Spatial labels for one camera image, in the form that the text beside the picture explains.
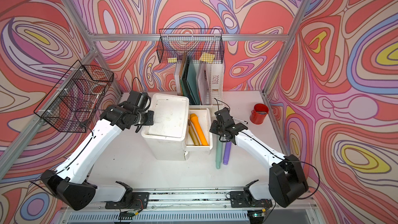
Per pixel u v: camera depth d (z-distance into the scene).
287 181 0.41
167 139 0.68
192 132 0.86
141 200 0.73
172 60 0.82
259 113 0.96
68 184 0.37
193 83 1.00
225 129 0.63
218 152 0.88
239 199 0.74
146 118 0.65
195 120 0.90
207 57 0.90
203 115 0.95
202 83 1.02
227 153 0.88
